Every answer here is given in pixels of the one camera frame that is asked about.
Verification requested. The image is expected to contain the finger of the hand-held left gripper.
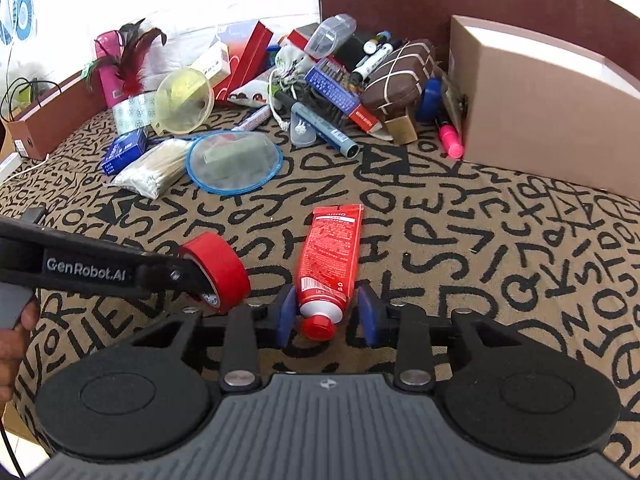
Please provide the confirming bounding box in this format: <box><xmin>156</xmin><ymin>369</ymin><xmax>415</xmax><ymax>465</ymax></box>
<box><xmin>135</xmin><ymin>254</ymin><xmax>221</xmax><ymax>309</ymax></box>

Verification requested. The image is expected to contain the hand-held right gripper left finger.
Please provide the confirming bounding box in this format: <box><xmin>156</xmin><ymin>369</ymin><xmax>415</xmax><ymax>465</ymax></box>
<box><xmin>132</xmin><ymin>285</ymin><xmax>297</xmax><ymax>393</ymax></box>

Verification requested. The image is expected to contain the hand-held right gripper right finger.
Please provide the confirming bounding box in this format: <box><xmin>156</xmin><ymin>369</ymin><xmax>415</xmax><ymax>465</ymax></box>
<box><xmin>356</xmin><ymin>282</ymin><xmax>508</xmax><ymax>393</ymax></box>

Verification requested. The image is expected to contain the red tape roll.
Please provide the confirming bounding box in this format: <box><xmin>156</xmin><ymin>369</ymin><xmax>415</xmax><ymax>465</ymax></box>
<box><xmin>178</xmin><ymin>232</ymin><xmax>252</xmax><ymax>315</ymax></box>

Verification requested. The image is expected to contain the red tube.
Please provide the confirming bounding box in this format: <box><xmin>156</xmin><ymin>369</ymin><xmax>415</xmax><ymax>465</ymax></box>
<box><xmin>296</xmin><ymin>203</ymin><xmax>365</xmax><ymax>342</ymax></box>

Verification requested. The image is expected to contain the cardboard box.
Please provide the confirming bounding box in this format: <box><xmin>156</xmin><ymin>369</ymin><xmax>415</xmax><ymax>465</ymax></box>
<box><xmin>446</xmin><ymin>14</ymin><xmax>640</xmax><ymax>194</ymax></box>

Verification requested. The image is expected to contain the clear plastic container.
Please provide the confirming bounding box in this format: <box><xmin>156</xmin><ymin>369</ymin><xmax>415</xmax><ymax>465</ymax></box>
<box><xmin>304</xmin><ymin>13</ymin><xmax>359</xmax><ymax>59</ymax></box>

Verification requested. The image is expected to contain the person's left hand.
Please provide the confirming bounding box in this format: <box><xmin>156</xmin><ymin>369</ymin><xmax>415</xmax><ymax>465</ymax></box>
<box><xmin>0</xmin><ymin>300</ymin><xmax>41</xmax><ymax>403</ymax></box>

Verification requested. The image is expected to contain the letter printed blanket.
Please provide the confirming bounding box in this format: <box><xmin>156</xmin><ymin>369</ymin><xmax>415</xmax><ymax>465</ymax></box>
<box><xmin>0</xmin><ymin>105</ymin><xmax>640</xmax><ymax>480</ymax></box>

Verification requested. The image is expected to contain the cotton swab bag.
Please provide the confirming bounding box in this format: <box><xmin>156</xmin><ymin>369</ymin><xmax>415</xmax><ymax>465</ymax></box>
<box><xmin>108</xmin><ymin>138</ymin><xmax>194</xmax><ymax>199</ymax></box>

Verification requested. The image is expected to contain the blue-rimmed mesh cover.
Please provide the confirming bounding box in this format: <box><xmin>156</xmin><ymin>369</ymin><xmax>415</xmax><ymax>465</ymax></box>
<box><xmin>185</xmin><ymin>129</ymin><xmax>284</xmax><ymax>195</ymax></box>

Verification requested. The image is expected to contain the blue medicine box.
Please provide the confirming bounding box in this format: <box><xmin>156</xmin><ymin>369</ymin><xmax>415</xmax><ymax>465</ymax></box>
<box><xmin>101</xmin><ymin>128</ymin><xmax>150</xmax><ymax>176</ymax></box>

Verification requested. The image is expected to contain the green sponge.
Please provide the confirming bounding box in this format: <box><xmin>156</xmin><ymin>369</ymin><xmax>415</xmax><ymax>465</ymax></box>
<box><xmin>202</xmin><ymin>139</ymin><xmax>267</xmax><ymax>177</ymax></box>

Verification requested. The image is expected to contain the brown open box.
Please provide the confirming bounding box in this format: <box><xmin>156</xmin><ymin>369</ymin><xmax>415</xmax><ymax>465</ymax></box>
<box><xmin>0</xmin><ymin>70</ymin><xmax>109</xmax><ymax>162</ymax></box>

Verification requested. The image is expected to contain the yellow funnel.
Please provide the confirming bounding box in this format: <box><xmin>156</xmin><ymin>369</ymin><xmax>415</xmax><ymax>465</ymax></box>
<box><xmin>152</xmin><ymin>65</ymin><xmax>216</xmax><ymax>136</ymax></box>

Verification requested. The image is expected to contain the white purple marker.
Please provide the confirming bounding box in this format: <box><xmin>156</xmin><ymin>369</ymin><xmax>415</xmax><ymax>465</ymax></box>
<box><xmin>231</xmin><ymin>104</ymin><xmax>274</xmax><ymax>134</ymax></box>

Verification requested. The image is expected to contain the small clear plastic case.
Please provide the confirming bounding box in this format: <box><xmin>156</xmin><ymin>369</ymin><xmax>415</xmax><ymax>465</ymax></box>
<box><xmin>289</xmin><ymin>110</ymin><xmax>317</xmax><ymax>148</ymax></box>

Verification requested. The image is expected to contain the dark blue pen tube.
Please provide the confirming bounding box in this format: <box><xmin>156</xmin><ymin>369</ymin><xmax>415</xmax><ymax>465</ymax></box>
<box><xmin>291</xmin><ymin>102</ymin><xmax>360</xmax><ymax>159</ymax></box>

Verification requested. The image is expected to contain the brass padlock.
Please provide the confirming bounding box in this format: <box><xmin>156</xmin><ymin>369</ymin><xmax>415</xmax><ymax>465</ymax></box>
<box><xmin>384</xmin><ymin>114</ymin><xmax>419</xmax><ymax>146</ymax></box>

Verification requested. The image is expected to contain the pink highlighter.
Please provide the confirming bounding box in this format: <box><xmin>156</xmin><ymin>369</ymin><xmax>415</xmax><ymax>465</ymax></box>
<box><xmin>436</xmin><ymin>121</ymin><xmax>466</xmax><ymax>160</ymax></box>

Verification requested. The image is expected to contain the white spotted packet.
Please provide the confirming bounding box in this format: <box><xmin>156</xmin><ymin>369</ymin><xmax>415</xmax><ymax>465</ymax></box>
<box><xmin>227</xmin><ymin>82</ymin><xmax>271</xmax><ymax>109</ymax></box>

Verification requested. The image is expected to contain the pink bottle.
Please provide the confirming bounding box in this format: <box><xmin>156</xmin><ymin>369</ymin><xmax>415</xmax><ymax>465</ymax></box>
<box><xmin>94</xmin><ymin>31</ymin><xmax>132</xmax><ymax>109</ymax></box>

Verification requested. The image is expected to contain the yellow medicine box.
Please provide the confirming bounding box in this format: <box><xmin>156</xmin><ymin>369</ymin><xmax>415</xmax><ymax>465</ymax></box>
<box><xmin>189</xmin><ymin>41</ymin><xmax>232</xmax><ymax>87</ymax></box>

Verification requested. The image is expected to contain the feather shuttlecock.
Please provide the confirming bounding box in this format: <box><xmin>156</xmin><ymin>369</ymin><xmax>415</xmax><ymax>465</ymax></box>
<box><xmin>84</xmin><ymin>18</ymin><xmax>169</xmax><ymax>97</ymax></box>

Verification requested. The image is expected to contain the blue plastic roll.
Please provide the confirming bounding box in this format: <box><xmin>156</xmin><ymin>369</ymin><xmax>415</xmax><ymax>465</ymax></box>
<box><xmin>416</xmin><ymin>78</ymin><xmax>444</xmax><ymax>122</ymax></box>

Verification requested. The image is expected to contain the blue and red box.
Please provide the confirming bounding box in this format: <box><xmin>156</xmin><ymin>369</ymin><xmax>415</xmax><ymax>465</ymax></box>
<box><xmin>303</xmin><ymin>57</ymin><xmax>382</xmax><ymax>134</ymax></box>

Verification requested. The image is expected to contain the red and white box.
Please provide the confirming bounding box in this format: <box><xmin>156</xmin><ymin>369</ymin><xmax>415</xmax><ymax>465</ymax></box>
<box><xmin>214</xmin><ymin>20</ymin><xmax>275</xmax><ymax>107</ymax></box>

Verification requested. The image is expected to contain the brown plaid pouch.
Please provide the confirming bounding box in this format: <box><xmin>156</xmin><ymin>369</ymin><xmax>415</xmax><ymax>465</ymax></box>
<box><xmin>360</xmin><ymin>38</ymin><xmax>442</xmax><ymax>117</ymax></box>

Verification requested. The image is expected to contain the black box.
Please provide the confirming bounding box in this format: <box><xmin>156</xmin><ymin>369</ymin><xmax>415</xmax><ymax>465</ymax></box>
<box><xmin>334</xmin><ymin>32</ymin><xmax>373</xmax><ymax>70</ymax></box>

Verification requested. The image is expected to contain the blue patterned cloth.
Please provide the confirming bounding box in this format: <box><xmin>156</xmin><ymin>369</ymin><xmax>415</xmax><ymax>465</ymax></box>
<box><xmin>0</xmin><ymin>0</ymin><xmax>39</xmax><ymax>47</ymax></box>

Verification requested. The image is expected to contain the white cable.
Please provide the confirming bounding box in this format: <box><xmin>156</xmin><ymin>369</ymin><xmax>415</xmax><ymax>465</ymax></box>
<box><xmin>0</xmin><ymin>154</ymin><xmax>49</xmax><ymax>187</ymax></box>

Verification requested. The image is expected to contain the black cable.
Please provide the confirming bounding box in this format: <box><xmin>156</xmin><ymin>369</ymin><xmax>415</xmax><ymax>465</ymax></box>
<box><xmin>0</xmin><ymin>76</ymin><xmax>62</xmax><ymax>128</ymax></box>

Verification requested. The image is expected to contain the white drawstring bag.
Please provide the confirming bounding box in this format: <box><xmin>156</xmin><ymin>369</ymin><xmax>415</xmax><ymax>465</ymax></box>
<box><xmin>271</xmin><ymin>44</ymin><xmax>315</xmax><ymax>92</ymax></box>

